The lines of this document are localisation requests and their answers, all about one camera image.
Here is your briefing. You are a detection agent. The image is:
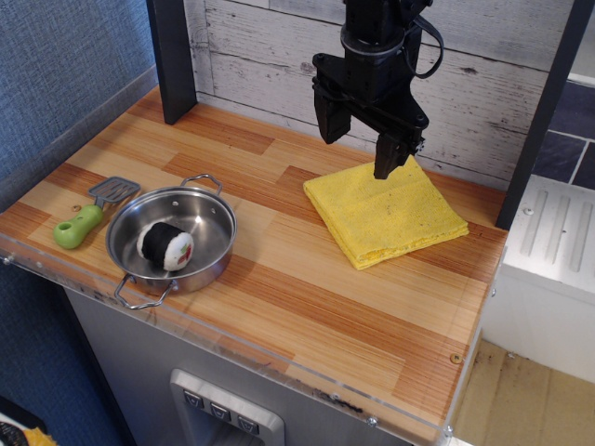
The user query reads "dark left frame post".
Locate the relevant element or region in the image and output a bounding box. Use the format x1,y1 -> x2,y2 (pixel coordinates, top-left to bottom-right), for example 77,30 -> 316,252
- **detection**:
146,0 -> 197,125

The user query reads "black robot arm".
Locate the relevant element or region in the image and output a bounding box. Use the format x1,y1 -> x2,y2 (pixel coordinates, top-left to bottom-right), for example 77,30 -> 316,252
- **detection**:
312,1 -> 443,179

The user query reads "green handled grey spatula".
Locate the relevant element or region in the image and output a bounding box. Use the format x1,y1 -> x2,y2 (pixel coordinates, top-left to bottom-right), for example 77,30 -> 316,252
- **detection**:
53,177 -> 140,249

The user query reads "yellow towel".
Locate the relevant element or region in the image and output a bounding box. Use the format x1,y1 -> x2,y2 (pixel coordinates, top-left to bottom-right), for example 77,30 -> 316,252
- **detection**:
303,157 -> 469,270

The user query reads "plush sushi roll toy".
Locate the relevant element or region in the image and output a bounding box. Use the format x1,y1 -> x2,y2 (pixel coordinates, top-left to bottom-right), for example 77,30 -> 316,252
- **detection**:
137,222 -> 194,271

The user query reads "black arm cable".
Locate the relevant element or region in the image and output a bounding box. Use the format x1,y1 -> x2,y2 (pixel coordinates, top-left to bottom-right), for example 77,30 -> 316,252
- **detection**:
408,14 -> 446,79

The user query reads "clear acrylic edge guard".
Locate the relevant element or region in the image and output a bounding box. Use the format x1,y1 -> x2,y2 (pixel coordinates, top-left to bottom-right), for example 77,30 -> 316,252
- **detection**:
1,227 -> 503,445

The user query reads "grey toy fridge cabinet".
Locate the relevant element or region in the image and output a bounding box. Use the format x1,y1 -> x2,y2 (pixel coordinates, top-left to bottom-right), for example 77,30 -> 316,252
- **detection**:
67,290 -> 445,445

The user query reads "silver dispenser button panel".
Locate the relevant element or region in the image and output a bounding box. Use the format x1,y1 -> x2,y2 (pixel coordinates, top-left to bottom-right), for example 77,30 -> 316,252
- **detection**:
170,369 -> 285,445

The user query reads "stainless steel pan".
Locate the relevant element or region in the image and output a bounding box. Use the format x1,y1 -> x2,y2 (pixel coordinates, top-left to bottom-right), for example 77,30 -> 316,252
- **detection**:
106,174 -> 238,309

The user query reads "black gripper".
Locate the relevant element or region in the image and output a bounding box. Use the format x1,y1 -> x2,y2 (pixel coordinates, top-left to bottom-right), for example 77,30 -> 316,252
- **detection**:
312,39 -> 429,179

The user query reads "dark frame post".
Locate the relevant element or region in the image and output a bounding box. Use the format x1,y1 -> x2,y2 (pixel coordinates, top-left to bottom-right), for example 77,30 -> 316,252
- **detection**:
146,0 -> 197,125
496,0 -> 594,230

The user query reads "white ribbed box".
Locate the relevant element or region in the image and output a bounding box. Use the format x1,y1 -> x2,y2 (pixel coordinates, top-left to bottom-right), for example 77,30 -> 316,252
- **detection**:
482,176 -> 594,382

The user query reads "yellow black object corner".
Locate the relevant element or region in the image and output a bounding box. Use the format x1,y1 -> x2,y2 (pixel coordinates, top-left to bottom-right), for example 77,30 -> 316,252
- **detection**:
1,397 -> 58,446

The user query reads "dark right frame post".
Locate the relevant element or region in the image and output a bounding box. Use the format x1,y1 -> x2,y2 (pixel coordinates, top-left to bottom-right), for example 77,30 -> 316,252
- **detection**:
496,0 -> 594,230

